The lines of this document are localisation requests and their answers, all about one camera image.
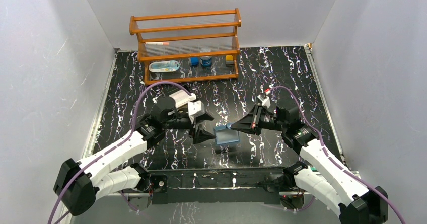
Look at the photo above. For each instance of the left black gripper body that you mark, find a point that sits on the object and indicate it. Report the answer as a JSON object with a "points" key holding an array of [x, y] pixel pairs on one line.
{"points": [[193, 126]]}

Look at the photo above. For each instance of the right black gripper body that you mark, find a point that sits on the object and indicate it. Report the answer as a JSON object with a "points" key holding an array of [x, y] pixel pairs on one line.
{"points": [[264, 120]]}

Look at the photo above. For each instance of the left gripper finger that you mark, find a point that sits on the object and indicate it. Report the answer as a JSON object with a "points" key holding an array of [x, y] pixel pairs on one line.
{"points": [[201, 135], [203, 116]]}

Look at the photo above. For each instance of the blue card holder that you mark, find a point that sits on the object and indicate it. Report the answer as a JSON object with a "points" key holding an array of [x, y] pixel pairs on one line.
{"points": [[225, 135]]}

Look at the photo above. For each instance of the black card tray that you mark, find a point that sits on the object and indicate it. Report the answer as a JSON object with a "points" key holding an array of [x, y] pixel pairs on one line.
{"points": [[186, 86]]}

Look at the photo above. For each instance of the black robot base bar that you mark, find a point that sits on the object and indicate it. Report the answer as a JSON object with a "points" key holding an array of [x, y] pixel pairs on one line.
{"points": [[254, 184]]}

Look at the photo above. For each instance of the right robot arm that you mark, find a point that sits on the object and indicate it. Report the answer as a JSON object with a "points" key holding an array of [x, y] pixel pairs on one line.
{"points": [[332, 183]]}

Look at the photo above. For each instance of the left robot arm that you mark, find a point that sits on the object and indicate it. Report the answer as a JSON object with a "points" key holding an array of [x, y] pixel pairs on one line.
{"points": [[80, 183]]}

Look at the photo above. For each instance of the white card stack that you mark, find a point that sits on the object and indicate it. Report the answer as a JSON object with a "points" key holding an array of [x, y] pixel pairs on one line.
{"points": [[182, 98]]}

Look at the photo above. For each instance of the toothbrush blister pack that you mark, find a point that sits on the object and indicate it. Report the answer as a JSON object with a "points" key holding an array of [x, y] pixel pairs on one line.
{"points": [[164, 66]]}

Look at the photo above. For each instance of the blue lidded jar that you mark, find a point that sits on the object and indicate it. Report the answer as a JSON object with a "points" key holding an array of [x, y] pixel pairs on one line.
{"points": [[205, 61]]}

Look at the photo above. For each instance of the small blue box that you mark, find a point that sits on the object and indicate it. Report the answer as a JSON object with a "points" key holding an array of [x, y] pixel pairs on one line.
{"points": [[193, 61]]}

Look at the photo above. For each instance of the yellow and grey sponge block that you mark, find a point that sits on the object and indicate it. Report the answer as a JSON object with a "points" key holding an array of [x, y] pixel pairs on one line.
{"points": [[229, 60]]}

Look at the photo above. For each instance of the white and orange tube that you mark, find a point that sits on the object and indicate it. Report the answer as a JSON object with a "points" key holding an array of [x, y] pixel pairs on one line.
{"points": [[157, 43]]}

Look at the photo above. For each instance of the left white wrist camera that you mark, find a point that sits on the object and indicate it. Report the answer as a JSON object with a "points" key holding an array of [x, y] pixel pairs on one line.
{"points": [[195, 109]]}

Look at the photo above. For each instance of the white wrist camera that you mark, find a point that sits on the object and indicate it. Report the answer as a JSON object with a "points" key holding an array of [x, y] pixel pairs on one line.
{"points": [[263, 99], [195, 109]]}

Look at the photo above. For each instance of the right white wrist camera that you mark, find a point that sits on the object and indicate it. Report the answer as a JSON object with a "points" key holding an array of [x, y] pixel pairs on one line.
{"points": [[263, 99]]}

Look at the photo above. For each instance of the orange wooden wire shelf rack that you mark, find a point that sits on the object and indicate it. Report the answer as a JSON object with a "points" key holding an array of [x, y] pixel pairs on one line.
{"points": [[187, 34]]}

